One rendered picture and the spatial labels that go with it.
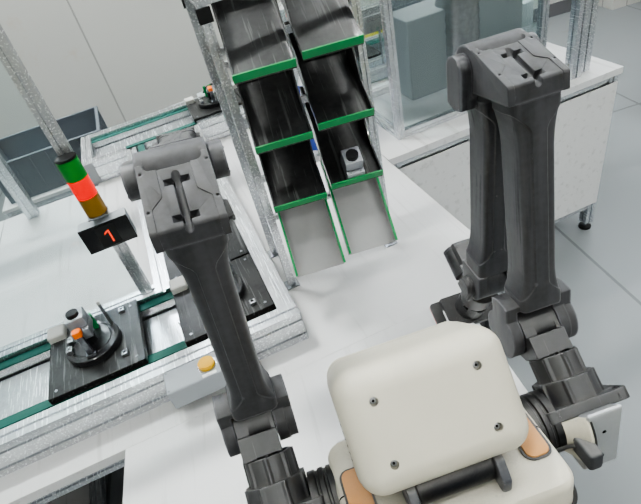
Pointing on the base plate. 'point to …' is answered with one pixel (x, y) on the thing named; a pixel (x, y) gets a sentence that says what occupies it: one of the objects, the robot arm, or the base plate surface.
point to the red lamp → (83, 190)
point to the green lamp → (72, 171)
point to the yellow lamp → (94, 206)
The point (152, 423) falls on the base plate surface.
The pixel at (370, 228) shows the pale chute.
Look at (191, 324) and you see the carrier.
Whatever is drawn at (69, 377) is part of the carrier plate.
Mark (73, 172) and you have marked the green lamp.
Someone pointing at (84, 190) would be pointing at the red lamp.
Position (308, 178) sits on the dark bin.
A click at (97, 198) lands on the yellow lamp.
